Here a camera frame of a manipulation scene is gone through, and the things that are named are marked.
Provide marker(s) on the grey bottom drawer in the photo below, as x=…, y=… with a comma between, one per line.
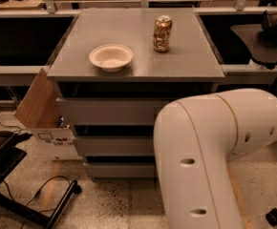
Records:
x=120, y=166

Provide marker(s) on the grey drawer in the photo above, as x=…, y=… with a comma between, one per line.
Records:
x=114, y=146
x=109, y=112
x=120, y=166

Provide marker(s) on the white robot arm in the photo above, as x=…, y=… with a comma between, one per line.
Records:
x=194, y=138

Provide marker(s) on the grey drawer cabinet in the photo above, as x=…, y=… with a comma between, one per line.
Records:
x=189, y=67

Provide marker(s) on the grey top drawer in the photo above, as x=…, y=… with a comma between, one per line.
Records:
x=109, y=112

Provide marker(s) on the grey middle drawer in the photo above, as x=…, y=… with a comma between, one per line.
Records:
x=114, y=146

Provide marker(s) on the white paper bowl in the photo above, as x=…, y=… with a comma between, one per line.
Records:
x=111, y=57

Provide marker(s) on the gold soda can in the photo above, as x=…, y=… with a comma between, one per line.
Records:
x=161, y=35

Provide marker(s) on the cardboard box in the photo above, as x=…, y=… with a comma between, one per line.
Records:
x=38, y=112

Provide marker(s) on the black desk with legs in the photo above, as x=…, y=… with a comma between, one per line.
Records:
x=246, y=45

